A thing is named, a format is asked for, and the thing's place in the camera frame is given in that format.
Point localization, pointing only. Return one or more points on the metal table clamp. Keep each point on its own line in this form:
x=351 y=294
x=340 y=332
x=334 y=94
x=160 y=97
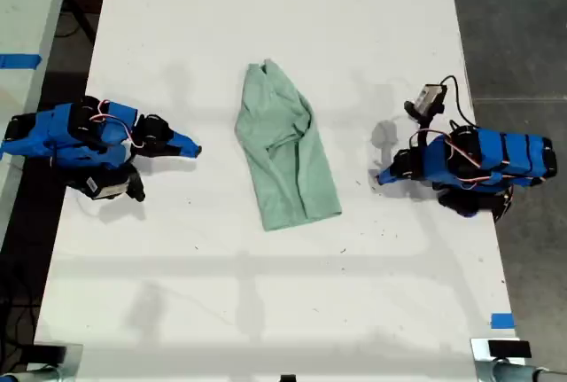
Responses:
x=500 y=353
x=53 y=357

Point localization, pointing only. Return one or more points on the long blue tape strip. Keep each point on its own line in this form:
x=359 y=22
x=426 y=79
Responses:
x=17 y=60

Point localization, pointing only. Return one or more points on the small black box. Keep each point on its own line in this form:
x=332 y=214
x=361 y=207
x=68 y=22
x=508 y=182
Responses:
x=288 y=378

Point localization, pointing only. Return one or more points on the short blue tape strip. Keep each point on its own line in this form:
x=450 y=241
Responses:
x=502 y=321

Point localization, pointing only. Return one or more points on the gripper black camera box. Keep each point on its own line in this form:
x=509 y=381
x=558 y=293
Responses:
x=104 y=186
x=430 y=97

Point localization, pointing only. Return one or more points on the pale green T-shirt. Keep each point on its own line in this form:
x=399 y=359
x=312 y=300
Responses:
x=283 y=165

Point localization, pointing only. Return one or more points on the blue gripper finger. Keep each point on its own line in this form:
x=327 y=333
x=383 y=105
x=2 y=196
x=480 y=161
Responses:
x=184 y=140
x=390 y=171
x=392 y=178
x=179 y=152

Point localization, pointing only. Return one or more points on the camera black stalk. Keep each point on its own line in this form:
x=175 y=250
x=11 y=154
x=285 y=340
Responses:
x=421 y=121
x=135 y=184

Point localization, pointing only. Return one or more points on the white side table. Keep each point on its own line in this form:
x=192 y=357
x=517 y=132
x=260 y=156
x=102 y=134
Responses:
x=26 y=5

